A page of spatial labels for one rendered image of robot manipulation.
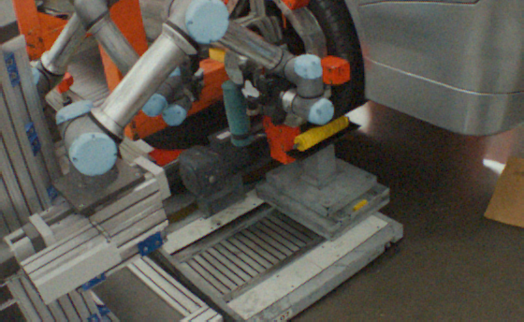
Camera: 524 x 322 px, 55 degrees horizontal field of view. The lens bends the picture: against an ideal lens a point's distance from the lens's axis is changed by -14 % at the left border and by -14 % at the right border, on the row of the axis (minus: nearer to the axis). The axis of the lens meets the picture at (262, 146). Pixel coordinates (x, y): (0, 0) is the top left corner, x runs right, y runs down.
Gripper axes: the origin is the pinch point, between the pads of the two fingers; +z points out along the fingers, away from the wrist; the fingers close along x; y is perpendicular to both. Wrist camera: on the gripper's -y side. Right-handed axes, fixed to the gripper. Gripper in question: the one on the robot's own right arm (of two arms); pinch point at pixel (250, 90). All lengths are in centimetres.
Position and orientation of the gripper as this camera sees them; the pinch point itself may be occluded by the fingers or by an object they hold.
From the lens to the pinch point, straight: 188.3
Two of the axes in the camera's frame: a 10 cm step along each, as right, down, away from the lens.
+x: -7.7, 3.9, -5.1
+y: -1.3, -8.7, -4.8
